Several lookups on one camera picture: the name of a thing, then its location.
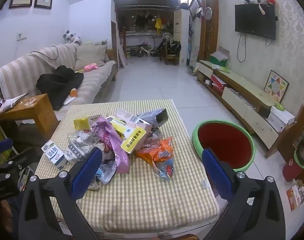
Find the television cable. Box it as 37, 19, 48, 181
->
237, 32, 246, 63

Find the small yellow packet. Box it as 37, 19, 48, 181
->
74, 117, 90, 130

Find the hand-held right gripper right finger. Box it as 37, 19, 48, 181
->
201, 148, 286, 240

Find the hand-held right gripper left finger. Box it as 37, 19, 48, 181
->
18, 147, 103, 240

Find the black jacket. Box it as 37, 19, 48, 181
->
36, 65, 84, 110

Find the orange snack bag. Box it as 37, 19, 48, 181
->
135, 136, 174, 165

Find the panda plush toy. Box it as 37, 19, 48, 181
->
62, 30, 82, 45

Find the striped sofa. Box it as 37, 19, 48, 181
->
0, 42, 118, 120

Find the silver black wrapper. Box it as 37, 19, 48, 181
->
64, 132, 95, 163

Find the balance bike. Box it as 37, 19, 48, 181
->
135, 44, 159, 57

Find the long television cabinet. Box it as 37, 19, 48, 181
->
197, 60, 283, 150

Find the orange booklet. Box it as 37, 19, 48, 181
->
286, 184, 304, 210

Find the beige cushion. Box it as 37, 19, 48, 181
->
75, 44, 107, 68

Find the red flat box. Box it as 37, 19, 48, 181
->
211, 74, 227, 90

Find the small red bin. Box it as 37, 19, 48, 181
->
283, 147, 304, 182

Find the black stroller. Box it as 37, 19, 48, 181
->
158, 33, 182, 60

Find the pink plastic wrapper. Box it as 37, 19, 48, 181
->
90, 116, 131, 174

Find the white blue milk carton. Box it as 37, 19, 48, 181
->
41, 140, 68, 172

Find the white cardboard box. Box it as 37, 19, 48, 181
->
267, 106, 296, 133

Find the folded grey paper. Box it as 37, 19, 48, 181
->
0, 93, 28, 113

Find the yellow white box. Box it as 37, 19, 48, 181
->
105, 115, 152, 153

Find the thin black cable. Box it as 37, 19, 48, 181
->
30, 45, 60, 60

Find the open white green box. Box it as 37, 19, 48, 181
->
209, 45, 230, 67

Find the standing air conditioner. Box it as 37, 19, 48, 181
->
174, 10, 190, 67

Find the checkers game board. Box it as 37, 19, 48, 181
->
264, 70, 290, 103

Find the wooden side table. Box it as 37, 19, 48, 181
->
0, 94, 60, 140

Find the dark brown carton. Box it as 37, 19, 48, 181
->
137, 108, 169, 128

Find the white blue wrapper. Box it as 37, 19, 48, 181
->
97, 160, 117, 185

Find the clear red wrapper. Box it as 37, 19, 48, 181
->
152, 155, 175, 182

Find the large red bin green rim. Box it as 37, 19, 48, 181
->
191, 120, 256, 173

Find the checked tablecloth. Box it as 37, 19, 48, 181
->
34, 99, 220, 233

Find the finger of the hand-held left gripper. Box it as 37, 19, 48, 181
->
0, 138, 14, 157
0, 152, 30, 178

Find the pink paper package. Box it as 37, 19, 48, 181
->
117, 108, 142, 123

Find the black television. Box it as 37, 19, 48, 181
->
234, 4, 276, 40

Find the yellow hanging garment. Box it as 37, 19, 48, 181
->
155, 17, 164, 34

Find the green sheet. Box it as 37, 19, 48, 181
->
212, 64, 231, 73

